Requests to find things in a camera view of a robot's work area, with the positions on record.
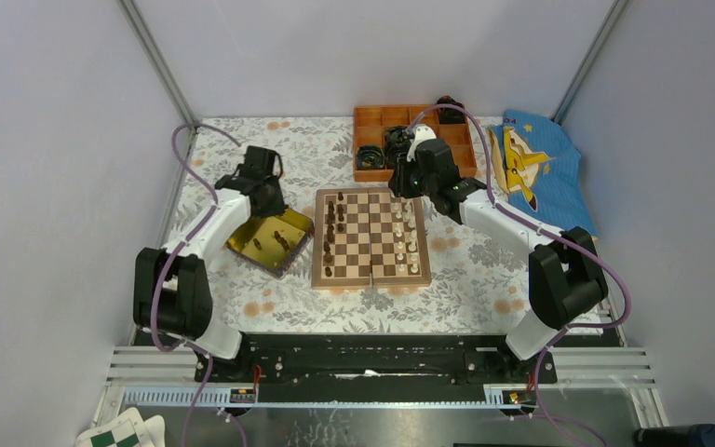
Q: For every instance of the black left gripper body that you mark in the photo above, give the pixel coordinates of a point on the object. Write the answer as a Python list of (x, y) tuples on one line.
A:
[(275, 204)]

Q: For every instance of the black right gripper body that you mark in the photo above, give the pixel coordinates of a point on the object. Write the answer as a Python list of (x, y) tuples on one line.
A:
[(410, 182)]

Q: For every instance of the gold tin box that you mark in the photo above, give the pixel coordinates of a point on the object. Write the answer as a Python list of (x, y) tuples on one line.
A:
[(272, 243)]

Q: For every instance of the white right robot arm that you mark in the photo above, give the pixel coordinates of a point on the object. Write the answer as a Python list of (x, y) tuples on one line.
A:
[(565, 279)]

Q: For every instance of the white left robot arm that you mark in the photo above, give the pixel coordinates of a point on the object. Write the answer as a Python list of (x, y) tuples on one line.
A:
[(171, 287)]

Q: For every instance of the orange wooden compartment tray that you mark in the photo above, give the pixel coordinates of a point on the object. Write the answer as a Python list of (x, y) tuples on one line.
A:
[(370, 121)]

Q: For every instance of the wooden chessboard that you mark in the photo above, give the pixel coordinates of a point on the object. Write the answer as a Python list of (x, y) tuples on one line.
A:
[(377, 241)]

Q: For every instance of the blue pikachu shirt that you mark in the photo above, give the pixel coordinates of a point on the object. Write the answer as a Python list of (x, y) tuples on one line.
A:
[(536, 165)]

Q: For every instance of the floral tablecloth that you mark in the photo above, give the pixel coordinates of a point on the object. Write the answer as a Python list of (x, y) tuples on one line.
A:
[(477, 285)]

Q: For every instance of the green checkered mat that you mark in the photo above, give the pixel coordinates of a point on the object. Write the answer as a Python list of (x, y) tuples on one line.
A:
[(129, 429)]

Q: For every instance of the black cylinder object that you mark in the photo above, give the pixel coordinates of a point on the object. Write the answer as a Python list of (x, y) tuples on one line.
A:
[(697, 435)]

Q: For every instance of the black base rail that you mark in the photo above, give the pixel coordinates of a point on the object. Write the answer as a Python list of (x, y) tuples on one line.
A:
[(376, 369)]

